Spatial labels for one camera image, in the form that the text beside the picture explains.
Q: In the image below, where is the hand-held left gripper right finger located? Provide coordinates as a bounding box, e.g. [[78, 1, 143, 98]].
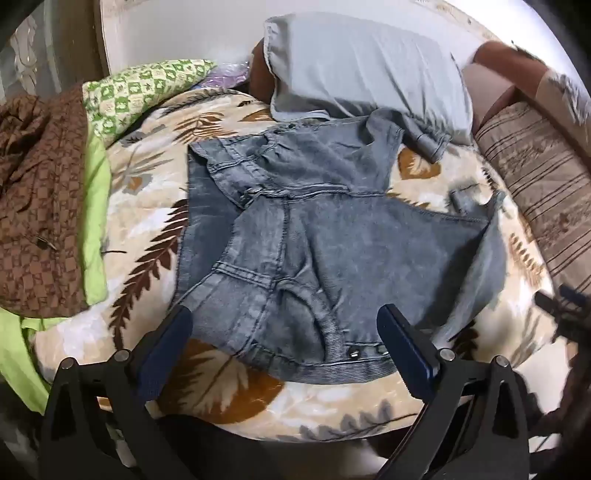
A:
[[376, 304, 546, 480]]

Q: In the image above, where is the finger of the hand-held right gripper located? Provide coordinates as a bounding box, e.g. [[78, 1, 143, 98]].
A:
[[534, 284, 591, 335]]

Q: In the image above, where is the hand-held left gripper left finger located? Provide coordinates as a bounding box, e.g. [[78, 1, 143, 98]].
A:
[[41, 305, 195, 480]]

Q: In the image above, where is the leaf print blanket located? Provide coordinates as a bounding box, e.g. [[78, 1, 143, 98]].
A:
[[34, 88, 573, 444]]

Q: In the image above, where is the beige striped pillow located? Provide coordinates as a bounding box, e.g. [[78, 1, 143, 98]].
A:
[[475, 102, 591, 296]]

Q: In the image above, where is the lime green sheet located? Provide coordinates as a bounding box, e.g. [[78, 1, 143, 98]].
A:
[[0, 134, 112, 416]]

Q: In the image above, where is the brown patterned cloth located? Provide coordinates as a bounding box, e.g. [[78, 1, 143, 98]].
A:
[[0, 85, 90, 319]]

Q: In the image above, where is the pink pillow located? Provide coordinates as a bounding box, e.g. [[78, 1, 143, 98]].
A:
[[462, 62, 522, 134]]

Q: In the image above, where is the green patterned pillow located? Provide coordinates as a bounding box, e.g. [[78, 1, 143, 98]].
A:
[[82, 59, 218, 149]]

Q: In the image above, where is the purple plastic bag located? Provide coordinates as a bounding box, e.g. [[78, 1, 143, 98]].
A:
[[196, 62, 252, 90]]

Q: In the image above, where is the brown pillow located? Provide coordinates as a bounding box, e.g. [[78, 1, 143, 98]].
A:
[[248, 39, 279, 103]]

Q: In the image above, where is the grey pillow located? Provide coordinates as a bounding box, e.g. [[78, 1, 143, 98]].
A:
[[263, 13, 474, 145]]

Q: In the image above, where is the sheer curtain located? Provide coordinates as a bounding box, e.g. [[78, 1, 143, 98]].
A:
[[9, 23, 100, 116]]

